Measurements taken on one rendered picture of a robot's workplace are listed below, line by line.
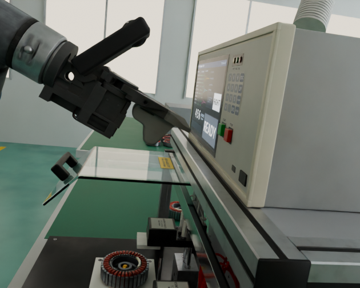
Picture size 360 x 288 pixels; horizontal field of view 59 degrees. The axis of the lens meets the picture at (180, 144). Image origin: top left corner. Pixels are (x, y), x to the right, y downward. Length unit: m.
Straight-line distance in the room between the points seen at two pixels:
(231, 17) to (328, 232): 5.16
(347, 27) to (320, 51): 5.90
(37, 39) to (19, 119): 5.06
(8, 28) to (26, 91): 4.97
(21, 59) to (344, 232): 0.43
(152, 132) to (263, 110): 0.18
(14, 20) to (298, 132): 0.37
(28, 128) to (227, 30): 3.51
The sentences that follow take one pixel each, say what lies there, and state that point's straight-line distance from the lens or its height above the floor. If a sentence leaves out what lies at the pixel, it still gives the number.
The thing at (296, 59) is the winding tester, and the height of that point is 1.29.
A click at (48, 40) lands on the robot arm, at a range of 0.46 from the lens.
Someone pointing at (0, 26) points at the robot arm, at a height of 1.29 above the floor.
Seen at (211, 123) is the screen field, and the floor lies 1.18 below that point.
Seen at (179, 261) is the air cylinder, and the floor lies 0.82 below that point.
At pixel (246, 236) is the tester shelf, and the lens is 0.31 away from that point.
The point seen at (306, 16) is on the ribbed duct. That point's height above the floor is 1.61.
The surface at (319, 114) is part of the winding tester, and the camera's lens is 0.39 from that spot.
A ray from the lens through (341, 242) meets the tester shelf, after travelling 0.36.
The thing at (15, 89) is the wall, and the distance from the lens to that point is 5.48.
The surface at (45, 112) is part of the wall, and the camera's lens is 5.38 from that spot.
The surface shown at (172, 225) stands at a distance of 0.75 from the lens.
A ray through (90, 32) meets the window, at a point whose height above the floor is 1.80.
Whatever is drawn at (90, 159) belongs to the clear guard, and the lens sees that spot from 0.69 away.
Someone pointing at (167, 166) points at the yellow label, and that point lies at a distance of 0.69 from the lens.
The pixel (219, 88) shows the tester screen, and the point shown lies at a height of 1.24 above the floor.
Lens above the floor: 1.25
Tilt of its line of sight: 11 degrees down
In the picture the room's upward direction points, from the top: 7 degrees clockwise
